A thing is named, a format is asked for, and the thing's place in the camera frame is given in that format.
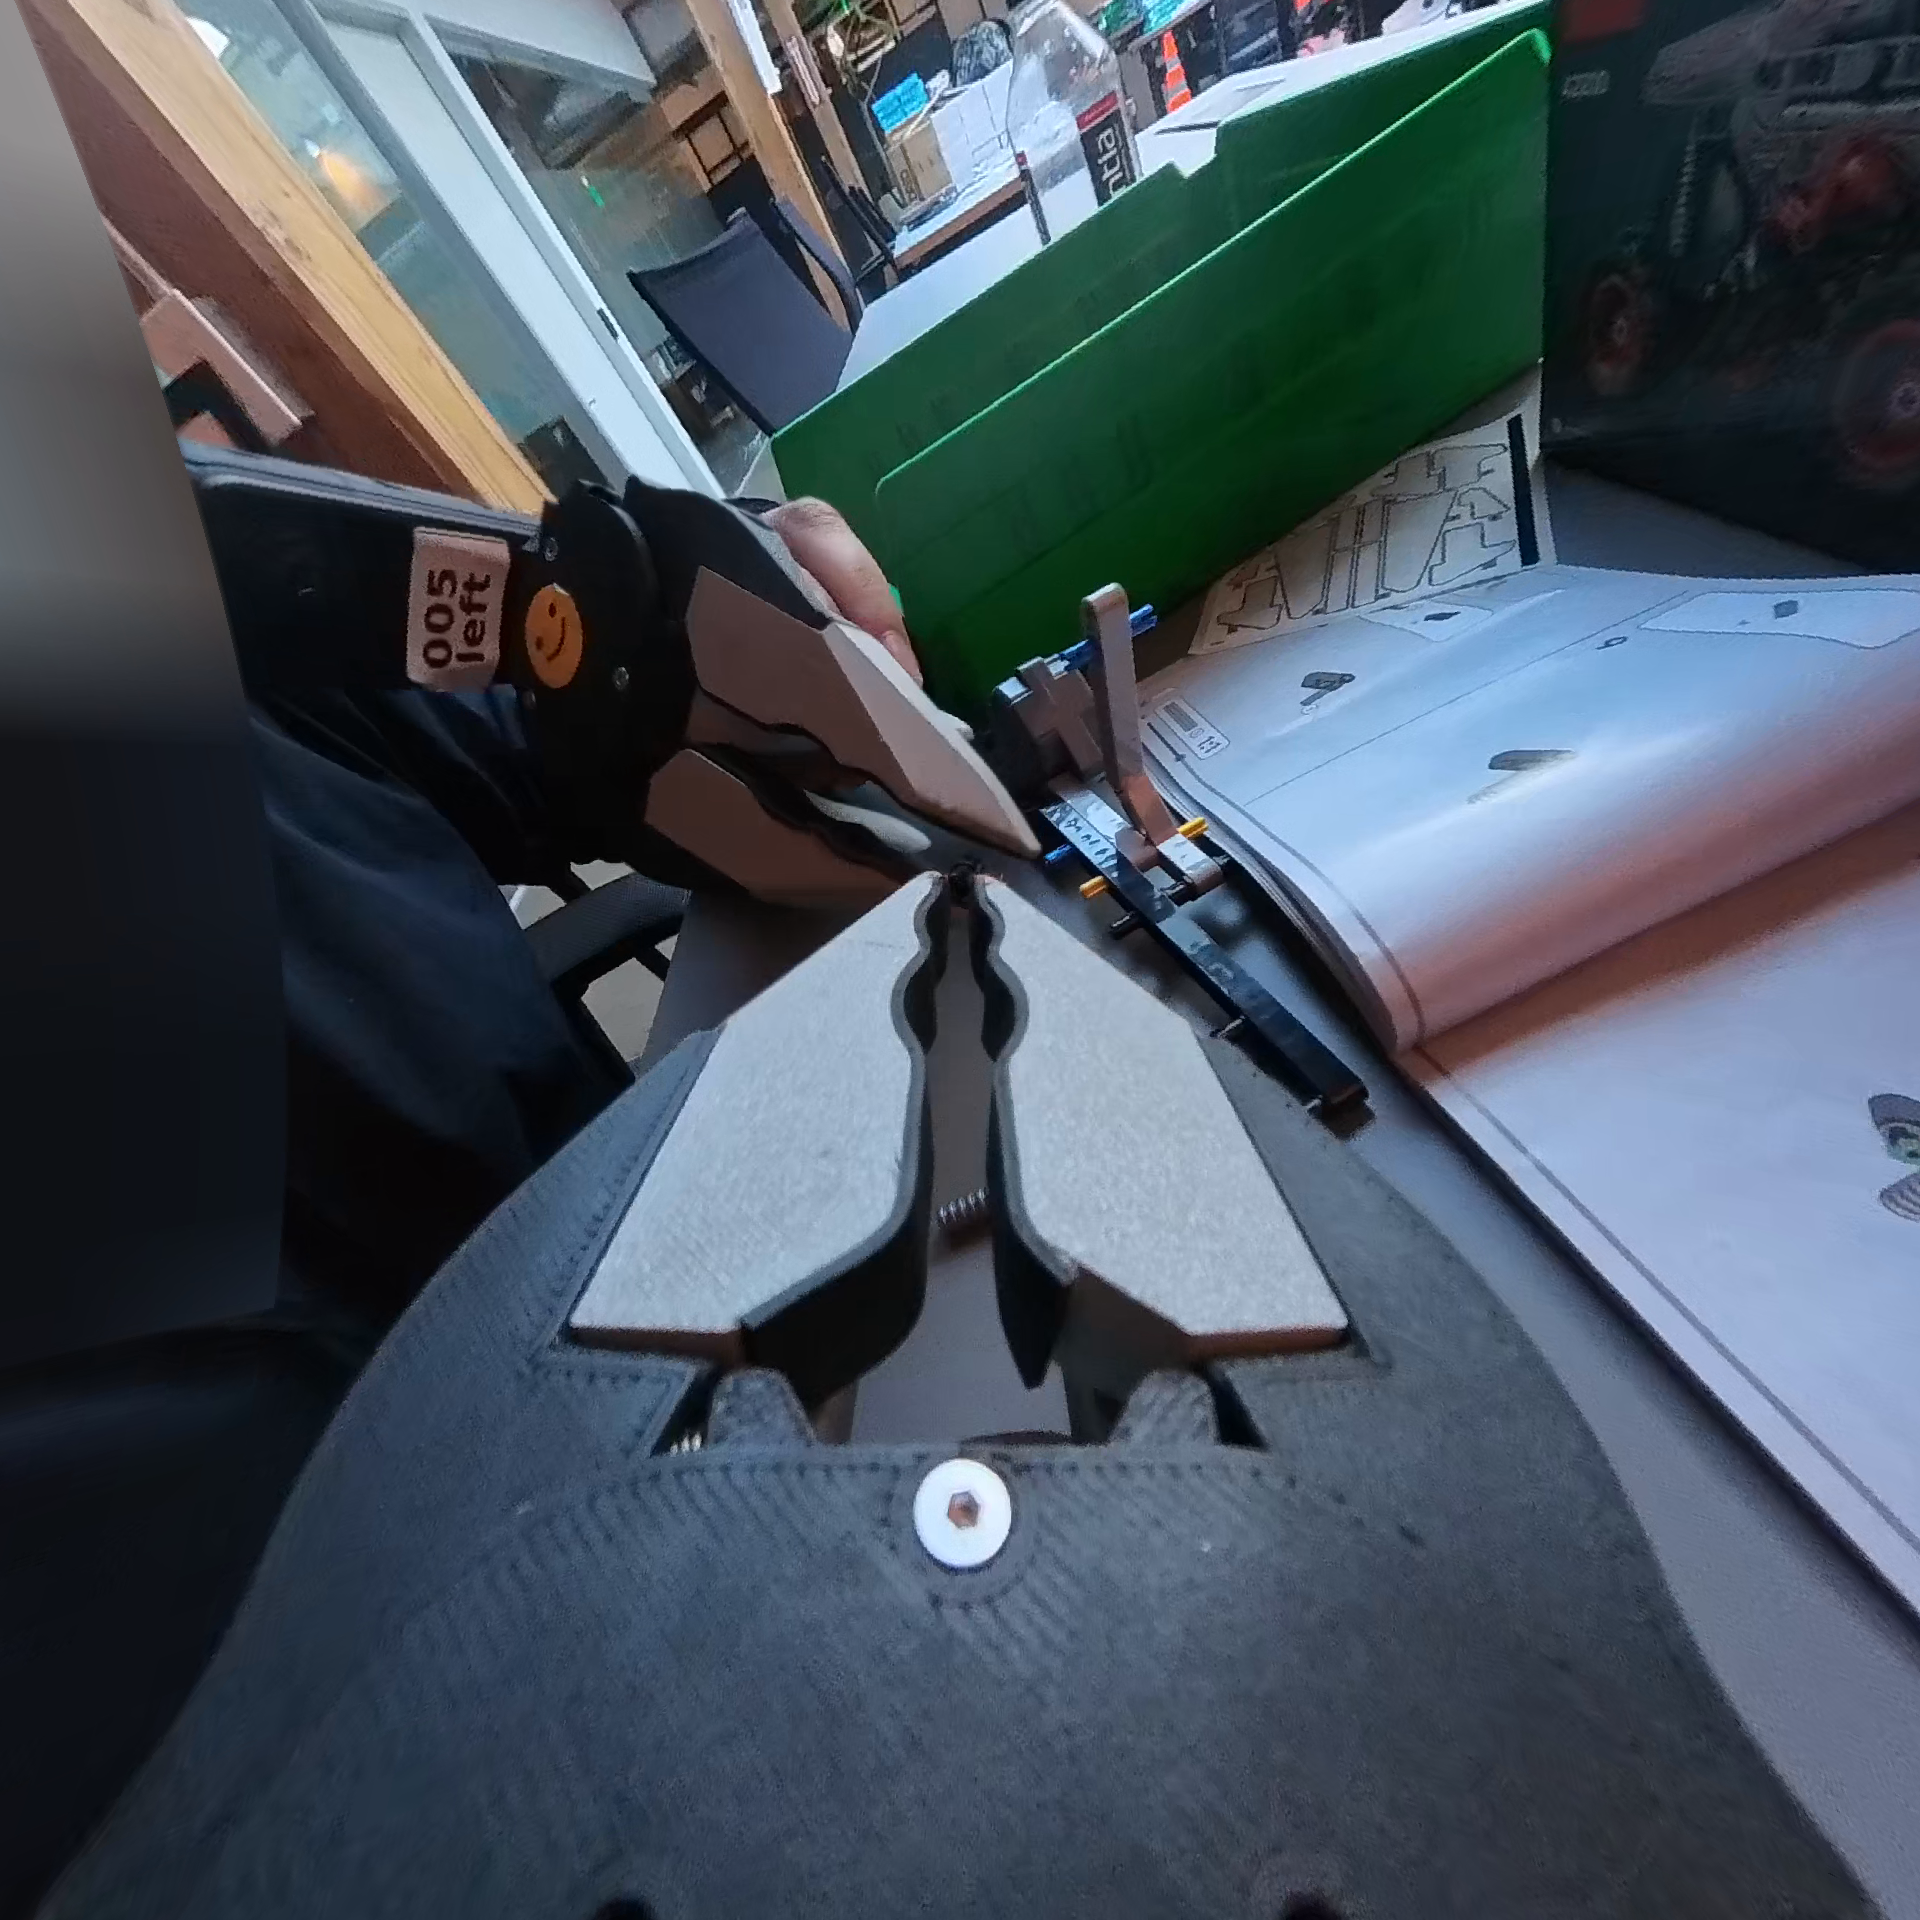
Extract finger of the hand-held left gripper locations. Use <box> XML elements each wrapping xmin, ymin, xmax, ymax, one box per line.
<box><xmin>642</xmin><ymin>749</ymin><xmax>935</xmax><ymax>912</ymax></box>
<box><xmin>691</xmin><ymin>583</ymin><xmax>1046</xmax><ymax>861</ymax></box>

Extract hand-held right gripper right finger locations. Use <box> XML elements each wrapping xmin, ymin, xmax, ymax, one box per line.
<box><xmin>969</xmin><ymin>878</ymin><xmax>1355</xmax><ymax>1392</ymax></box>

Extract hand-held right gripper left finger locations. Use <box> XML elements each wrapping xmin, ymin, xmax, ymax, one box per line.
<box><xmin>570</xmin><ymin>873</ymin><xmax>950</xmax><ymax>1431</ymax></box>

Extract black and grey toy assembly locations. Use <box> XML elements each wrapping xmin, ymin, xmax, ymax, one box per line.
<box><xmin>988</xmin><ymin>583</ymin><xmax>1375</xmax><ymax>1130</ymax></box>

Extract person's left forearm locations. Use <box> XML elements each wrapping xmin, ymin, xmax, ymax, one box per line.
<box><xmin>246</xmin><ymin>682</ymin><xmax>641</xmax><ymax>1158</ymax></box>

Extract dark toy car set box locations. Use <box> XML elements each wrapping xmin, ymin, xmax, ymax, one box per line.
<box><xmin>1543</xmin><ymin>0</ymin><xmax>1920</xmax><ymax>576</ymax></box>

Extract person's left hand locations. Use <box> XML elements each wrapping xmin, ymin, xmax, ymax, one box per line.
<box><xmin>761</xmin><ymin>497</ymin><xmax>927</xmax><ymax>682</ymax></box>

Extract dark office chair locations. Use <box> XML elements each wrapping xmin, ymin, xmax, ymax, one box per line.
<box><xmin>626</xmin><ymin>208</ymin><xmax>868</xmax><ymax>441</ymax></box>

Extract green plastic bin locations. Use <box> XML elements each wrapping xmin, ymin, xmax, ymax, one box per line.
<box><xmin>769</xmin><ymin>30</ymin><xmax>1556</xmax><ymax>711</ymax></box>

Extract white sticker sheet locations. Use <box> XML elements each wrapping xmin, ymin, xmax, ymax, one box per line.
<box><xmin>1188</xmin><ymin>410</ymin><xmax>1556</xmax><ymax>656</ymax></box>

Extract white instruction booklet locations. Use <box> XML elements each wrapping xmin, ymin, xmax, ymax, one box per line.
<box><xmin>1135</xmin><ymin>560</ymin><xmax>1920</xmax><ymax>1610</ymax></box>

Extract clear plastic water bottle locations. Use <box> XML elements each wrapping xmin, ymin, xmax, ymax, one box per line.
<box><xmin>1002</xmin><ymin>0</ymin><xmax>1130</xmax><ymax>246</ymax></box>

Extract wooden door frame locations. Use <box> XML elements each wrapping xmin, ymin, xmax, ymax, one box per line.
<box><xmin>30</xmin><ymin>0</ymin><xmax>549</xmax><ymax>514</ymax></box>

